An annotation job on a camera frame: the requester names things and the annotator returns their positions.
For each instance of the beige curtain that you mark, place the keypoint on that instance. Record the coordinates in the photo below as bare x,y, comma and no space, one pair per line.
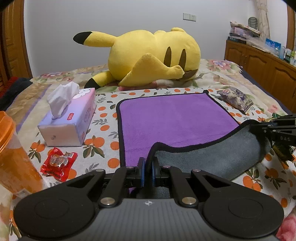
263,21

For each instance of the wooden sideboard cabinet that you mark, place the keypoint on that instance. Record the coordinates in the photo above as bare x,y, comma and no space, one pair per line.
272,74

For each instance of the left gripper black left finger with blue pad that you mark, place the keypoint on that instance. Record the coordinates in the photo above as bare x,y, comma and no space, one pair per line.
117,185

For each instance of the orange plastic bottle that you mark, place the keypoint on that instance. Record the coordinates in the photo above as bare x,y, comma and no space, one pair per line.
18,174

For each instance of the pastel tissue box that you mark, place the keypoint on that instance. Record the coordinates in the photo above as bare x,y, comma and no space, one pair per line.
71,111

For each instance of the wooden slatted wardrobe door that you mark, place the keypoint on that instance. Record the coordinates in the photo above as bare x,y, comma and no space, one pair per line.
14,56

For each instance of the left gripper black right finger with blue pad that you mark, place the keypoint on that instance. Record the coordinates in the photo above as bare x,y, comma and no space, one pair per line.
169,182

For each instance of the blue white box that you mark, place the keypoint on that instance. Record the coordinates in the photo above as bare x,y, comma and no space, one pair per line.
273,47

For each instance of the red candy wrapper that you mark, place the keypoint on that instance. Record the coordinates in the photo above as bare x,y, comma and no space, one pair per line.
58,164

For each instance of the green hand fan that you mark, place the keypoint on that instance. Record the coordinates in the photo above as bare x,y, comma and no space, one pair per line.
253,22

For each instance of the floral bed blanket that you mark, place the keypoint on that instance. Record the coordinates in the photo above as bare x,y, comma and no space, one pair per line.
212,76

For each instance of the orange print white cloth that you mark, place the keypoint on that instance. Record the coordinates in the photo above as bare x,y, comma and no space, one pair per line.
271,176

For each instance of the purple and grey microfibre towel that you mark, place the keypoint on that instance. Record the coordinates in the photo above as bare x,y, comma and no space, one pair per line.
186,131

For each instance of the yellow Pikachu plush toy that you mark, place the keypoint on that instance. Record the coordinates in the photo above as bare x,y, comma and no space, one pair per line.
138,58

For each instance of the stack of folded papers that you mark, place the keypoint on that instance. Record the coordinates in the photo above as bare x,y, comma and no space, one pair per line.
241,33

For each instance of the white wall socket plate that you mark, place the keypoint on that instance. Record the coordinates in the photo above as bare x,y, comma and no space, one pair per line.
189,17

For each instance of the purple snack packet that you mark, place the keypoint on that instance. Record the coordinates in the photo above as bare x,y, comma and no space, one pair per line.
236,98

